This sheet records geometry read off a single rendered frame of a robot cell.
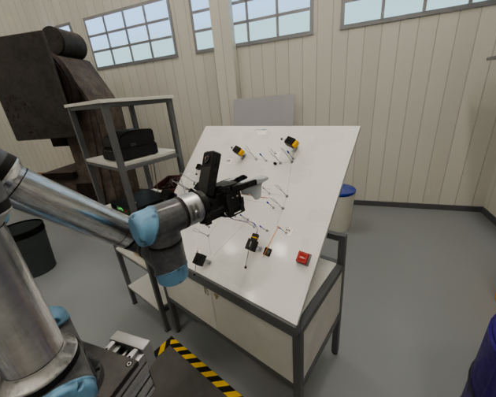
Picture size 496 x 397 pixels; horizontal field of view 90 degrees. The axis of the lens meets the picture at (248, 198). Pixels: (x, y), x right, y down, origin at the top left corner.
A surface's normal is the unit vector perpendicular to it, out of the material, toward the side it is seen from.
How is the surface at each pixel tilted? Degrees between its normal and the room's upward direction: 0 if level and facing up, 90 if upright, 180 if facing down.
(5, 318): 90
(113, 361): 0
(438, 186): 90
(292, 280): 46
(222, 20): 90
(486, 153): 90
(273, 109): 77
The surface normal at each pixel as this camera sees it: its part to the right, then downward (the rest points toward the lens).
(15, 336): 0.69, 0.22
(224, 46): -0.34, 0.38
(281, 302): -0.51, -0.39
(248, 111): -0.35, 0.16
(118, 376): -0.08, -0.92
